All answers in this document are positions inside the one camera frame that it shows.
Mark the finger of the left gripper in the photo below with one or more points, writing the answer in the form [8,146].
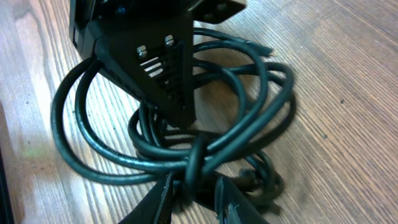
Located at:
[152,62]

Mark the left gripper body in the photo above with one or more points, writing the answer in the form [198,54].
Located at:
[138,12]

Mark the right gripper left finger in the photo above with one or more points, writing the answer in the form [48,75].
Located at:
[156,207]

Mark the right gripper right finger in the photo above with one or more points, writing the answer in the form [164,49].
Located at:
[234,206]

